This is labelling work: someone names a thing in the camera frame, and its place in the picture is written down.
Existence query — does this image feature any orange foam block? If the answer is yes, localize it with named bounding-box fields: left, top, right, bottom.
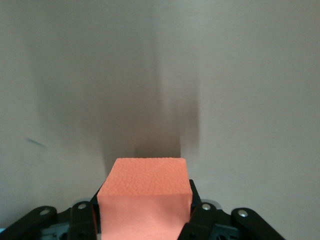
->
left=96, top=156, right=194, bottom=240

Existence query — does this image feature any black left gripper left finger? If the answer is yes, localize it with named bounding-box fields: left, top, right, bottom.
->
left=4, top=191, right=101, bottom=240

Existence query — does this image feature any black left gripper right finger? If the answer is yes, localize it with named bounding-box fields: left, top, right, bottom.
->
left=178, top=178, right=286, bottom=240

